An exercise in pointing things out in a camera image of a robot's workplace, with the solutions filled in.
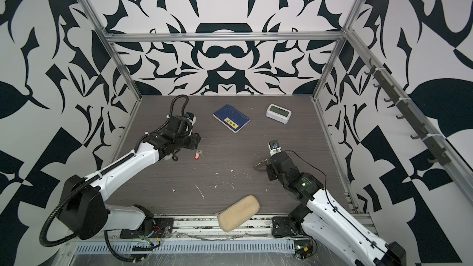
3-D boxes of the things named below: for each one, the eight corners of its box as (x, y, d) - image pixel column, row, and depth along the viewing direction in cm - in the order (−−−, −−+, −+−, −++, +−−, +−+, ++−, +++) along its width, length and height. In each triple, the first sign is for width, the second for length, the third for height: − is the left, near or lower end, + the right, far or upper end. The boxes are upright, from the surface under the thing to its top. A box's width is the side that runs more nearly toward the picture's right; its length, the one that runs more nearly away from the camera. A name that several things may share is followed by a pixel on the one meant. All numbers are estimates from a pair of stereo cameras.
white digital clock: (264, 117, 113) (265, 111, 109) (268, 108, 117) (269, 102, 114) (287, 125, 109) (289, 120, 105) (291, 116, 113) (293, 110, 110)
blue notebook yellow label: (213, 116, 113) (213, 114, 111) (227, 105, 119) (227, 102, 117) (236, 133, 105) (236, 131, 104) (250, 120, 111) (250, 117, 110)
